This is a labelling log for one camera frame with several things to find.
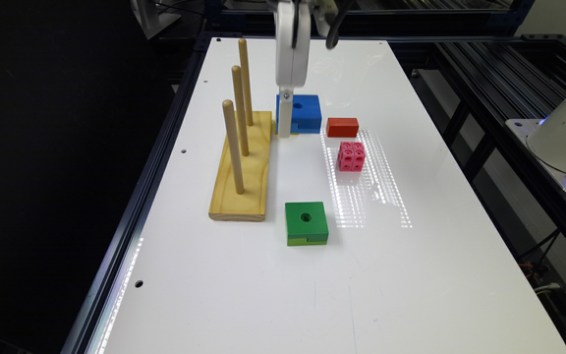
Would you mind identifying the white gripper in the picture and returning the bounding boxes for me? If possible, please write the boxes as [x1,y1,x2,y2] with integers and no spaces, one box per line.
[273,0,337,138]

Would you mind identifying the blue block with hole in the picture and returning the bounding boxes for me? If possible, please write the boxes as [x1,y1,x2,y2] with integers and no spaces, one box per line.
[291,94,322,134]

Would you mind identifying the yellow block with hole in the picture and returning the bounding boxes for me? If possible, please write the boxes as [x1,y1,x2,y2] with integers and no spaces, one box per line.
[274,117,300,137]

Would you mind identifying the red rectangular block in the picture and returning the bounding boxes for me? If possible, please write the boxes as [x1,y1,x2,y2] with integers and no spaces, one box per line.
[326,117,359,138]

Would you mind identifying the green block with hole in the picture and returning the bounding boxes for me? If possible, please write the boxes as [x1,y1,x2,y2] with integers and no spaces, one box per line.
[285,202,329,246]

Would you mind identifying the middle wooden peg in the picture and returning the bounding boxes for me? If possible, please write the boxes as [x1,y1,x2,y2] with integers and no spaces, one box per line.
[232,65,250,156]

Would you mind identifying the wooden peg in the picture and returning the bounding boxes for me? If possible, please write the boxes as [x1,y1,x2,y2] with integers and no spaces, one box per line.
[222,99,245,195]
[232,65,250,156]
[238,38,254,126]

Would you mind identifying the front wooden peg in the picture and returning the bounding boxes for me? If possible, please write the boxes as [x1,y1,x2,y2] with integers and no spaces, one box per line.
[222,99,245,195]

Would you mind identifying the rear wooden peg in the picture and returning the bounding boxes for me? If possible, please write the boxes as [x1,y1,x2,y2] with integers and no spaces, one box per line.
[238,38,254,126]

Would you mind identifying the pink studded cube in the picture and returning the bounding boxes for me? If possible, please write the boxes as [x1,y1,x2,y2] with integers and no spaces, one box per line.
[338,142,366,172]

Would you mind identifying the wooden peg board base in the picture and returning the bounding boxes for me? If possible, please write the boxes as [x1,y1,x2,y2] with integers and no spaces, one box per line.
[208,111,272,221]

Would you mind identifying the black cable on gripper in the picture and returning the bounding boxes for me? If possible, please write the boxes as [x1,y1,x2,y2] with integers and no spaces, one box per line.
[324,0,356,51]

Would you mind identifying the black aluminium frame rack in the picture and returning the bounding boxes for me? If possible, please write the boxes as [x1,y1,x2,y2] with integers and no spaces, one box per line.
[410,32,566,276]

